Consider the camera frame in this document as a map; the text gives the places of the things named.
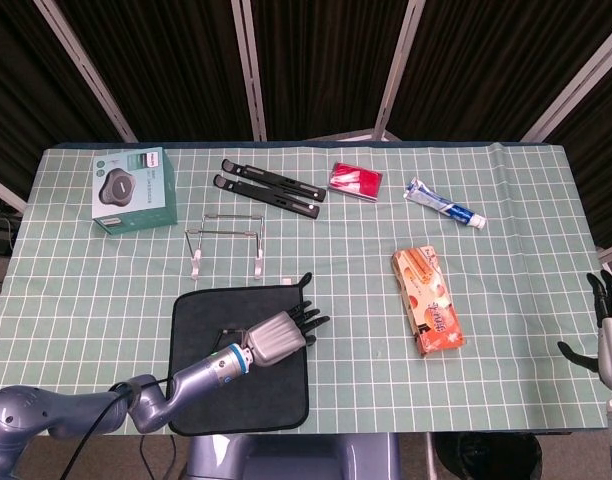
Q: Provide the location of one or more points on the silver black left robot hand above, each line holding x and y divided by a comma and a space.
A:
278, 337

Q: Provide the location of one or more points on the blue and grey towel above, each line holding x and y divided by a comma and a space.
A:
211, 310

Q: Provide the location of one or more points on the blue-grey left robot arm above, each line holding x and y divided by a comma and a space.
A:
196, 375

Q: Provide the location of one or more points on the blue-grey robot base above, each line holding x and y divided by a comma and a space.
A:
286, 457

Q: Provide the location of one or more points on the green checked tablecloth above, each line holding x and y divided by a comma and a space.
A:
336, 300

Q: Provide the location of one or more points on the black folding laptop stand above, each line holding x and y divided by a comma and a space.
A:
271, 190

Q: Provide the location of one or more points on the orange snack box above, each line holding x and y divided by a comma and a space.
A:
428, 300

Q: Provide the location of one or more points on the black trash bin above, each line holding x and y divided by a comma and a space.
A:
486, 457

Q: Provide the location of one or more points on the red flat case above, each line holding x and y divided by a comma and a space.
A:
356, 181

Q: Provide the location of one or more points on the teal Philips speaker box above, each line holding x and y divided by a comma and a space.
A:
136, 195

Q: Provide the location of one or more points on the blue white toothpaste tube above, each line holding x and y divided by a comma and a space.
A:
443, 202

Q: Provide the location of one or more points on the dark folding screen partition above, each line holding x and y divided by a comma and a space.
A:
326, 65

